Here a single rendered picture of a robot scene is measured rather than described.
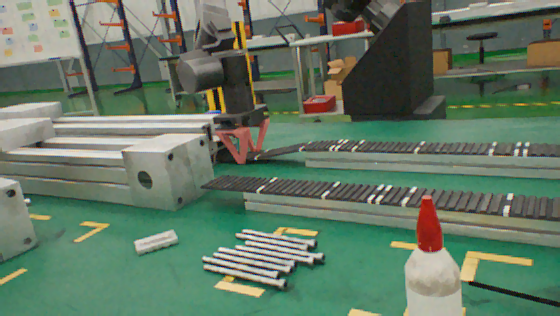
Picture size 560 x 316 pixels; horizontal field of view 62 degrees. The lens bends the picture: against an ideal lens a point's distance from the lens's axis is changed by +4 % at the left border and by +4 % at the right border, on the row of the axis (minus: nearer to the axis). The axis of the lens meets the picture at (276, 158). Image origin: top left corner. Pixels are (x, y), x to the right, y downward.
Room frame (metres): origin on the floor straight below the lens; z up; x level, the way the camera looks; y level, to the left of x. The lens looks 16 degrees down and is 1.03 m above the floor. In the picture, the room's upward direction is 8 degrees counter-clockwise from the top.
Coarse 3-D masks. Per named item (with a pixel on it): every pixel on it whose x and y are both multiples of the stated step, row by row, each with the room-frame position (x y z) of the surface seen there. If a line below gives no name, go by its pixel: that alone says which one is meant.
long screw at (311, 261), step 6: (240, 246) 0.48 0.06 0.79; (252, 252) 0.47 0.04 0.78; (258, 252) 0.46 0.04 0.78; (264, 252) 0.46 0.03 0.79; (270, 252) 0.45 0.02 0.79; (276, 252) 0.45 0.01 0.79; (282, 258) 0.44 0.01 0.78; (288, 258) 0.44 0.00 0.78; (294, 258) 0.43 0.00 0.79; (300, 258) 0.43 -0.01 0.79; (306, 258) 0.43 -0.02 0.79; (312, 258) 0.42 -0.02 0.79; (312, 264) 0.42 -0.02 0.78
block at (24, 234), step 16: (0, 192) 0.57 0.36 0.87; (16, 192) 0.59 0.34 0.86; (0, 208) 0.57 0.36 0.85; (16, 208) 0.58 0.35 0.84; (0, 224) 0.56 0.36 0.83; (16, 224) 0.58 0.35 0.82; (0, 240) 0.56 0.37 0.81; (16, 240) 0.57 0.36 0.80; (32, 240) 0.59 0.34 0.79; (0, 256) 0.56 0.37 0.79
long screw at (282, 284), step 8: (208, 264) 0.45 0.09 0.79; (216, 272) 0.44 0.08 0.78; (224, 272) 0.43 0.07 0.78; (232, 272) 0.43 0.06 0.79; (240, 272) 0.42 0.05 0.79; (256, 280) 0.41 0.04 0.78; (264, 280) 0.40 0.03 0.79; (272, 280) 0.40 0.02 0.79; (280, 280) 0.39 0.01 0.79; (280, 288) 0.39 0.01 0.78
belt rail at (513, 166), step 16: (320, 160) 0.75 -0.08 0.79; (336, 160) 0.74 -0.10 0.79; (352, 160) 0.72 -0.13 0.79; (368, 160) 0.70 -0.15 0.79; (384, 160) 0.69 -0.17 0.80; (400, 160) 0.67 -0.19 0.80; (416, 160) 0.66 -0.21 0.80; (432, 160) 0.64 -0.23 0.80; (448, 160) 0.63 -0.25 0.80; (464, 160) 0.62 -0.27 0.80; (480, 160) 0.61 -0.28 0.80; (496, 160) 0.60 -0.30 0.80; (512, 160) 0.59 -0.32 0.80; (528, 160) 0.58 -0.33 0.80; (544, 160) 0.57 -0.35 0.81; (512, 176) 0.59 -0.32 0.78; (528, 176) 0.58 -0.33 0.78; (544, 176) 0.57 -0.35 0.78
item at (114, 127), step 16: (64, 128) 1.08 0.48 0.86; (80, 128) 1.05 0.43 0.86; (96, 128) 1.02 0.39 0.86; (112, 128) 0.99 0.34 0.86; (128, 128) 0.96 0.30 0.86; (144, 128) 0.93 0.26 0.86; (160, 128) 0.91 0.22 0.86; (176, 128) 0.88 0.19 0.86; (192, 128) 0.86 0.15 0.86; (208, 128) 0.87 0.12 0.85; (208, 144) 0.86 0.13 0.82
